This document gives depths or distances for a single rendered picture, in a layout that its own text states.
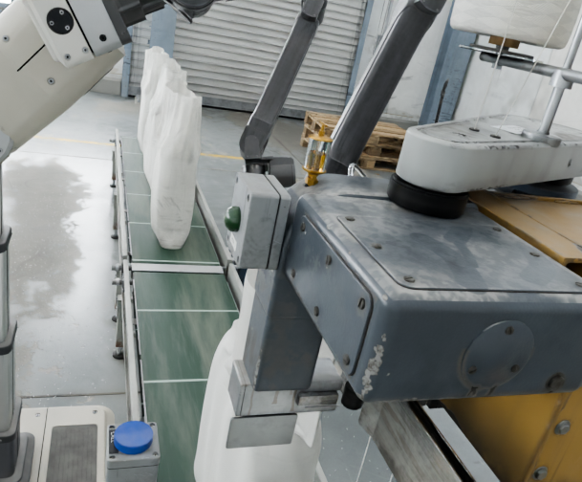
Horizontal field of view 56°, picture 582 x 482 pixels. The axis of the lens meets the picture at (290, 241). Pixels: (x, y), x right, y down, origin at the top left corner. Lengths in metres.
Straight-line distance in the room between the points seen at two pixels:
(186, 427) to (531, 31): 1.32
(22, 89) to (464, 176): 0.76
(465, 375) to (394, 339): 0.08
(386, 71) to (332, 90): 7.79
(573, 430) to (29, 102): 0.97
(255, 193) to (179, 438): 1.15
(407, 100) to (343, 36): 1.56
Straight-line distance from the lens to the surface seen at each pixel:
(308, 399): 0.77
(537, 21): 0.83
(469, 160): 0.62
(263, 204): 0.58
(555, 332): 0.52
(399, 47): 0.96
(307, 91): 8.61
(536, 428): 0.73
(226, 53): 8.22
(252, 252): 0.61
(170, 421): 1.69
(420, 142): 0.61
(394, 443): 0.73
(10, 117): 1.14
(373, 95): 0.94
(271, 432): 0.80
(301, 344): 0.69
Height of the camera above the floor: 1.51
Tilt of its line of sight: 22 degrees down
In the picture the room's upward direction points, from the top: 12 degrees clockwise
